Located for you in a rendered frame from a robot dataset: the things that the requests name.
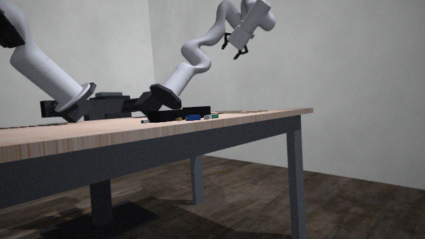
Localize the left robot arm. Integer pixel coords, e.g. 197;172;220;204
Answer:
162;0;276;97

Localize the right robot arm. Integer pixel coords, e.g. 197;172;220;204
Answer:
0;0;90;112

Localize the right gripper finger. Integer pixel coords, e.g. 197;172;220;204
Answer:
0;11;25;48
0;38;7;48

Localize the black three-compartment bin rack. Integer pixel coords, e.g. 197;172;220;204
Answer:
147;106;211;122

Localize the blue battery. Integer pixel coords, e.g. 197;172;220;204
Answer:
185;115;201;121

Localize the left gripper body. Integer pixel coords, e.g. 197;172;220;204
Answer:
228;25;252;50

